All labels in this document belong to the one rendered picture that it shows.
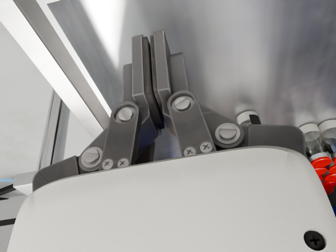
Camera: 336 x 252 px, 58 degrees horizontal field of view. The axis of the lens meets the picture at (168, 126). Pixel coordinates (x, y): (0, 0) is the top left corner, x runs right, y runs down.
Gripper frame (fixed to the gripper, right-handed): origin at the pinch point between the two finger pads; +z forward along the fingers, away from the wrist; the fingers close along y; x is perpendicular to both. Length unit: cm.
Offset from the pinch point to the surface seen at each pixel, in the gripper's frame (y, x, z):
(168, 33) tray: 0.4, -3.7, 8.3
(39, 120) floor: -90, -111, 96
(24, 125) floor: -101, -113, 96
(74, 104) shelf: -9.9, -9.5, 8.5
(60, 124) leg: -30, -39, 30
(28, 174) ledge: -23.6, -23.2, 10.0
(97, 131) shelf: -9.5, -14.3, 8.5
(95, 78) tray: -5.3, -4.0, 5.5
